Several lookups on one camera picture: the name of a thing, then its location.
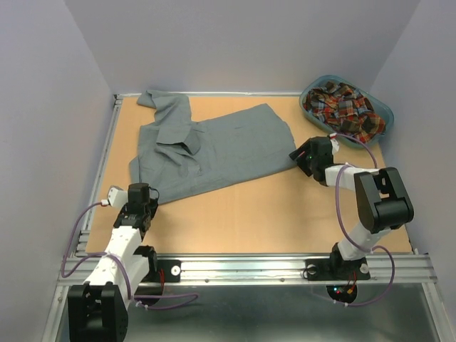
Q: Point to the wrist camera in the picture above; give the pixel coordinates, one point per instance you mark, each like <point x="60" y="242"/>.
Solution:
<point x="116" y="197"/>
<point x="334" y="143"/>

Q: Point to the teal plastic basket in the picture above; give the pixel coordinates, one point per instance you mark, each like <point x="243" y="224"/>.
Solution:
<point x="380" y="108"/>

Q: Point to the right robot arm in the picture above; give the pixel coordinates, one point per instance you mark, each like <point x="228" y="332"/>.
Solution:
<point x="382" y="201"/>

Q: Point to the grey long sleeve shirt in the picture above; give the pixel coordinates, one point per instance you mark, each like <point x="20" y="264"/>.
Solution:
<point x="181" y="158"/>

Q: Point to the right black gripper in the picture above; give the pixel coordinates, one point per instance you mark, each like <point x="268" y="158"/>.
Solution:
<point x="301" y="159"/>

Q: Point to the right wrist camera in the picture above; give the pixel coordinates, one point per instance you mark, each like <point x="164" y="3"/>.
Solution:
<point x="334" y="143"/>

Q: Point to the aluminium rail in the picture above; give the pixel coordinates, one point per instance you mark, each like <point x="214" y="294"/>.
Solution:
<point x="219" y="94"/>
<point x="288" y="269"/>

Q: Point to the plaid long sleeve shirt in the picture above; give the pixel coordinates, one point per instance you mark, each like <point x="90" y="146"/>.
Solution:
<point x="345" y="110"/>

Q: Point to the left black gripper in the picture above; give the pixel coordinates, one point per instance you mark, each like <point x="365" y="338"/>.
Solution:
<point x="152" y="205"/>

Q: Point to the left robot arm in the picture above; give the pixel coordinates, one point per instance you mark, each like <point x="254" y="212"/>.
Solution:
<point x="98" y="308"/>

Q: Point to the aluminium back rail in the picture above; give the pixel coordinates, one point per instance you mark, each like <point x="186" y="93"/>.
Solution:
<point x="219" y="94"/>

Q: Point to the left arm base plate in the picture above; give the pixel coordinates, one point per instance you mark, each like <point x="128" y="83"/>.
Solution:
<point x="163" y="271"/>

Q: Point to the aluminium front rail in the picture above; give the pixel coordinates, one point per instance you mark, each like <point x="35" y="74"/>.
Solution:
<point x="288" y="269"/>

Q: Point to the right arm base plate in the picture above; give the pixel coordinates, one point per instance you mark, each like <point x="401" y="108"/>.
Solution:
<point x="326" y="269"/>

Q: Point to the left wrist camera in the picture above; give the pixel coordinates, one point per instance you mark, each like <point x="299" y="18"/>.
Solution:
<point x="116" y="197"/>

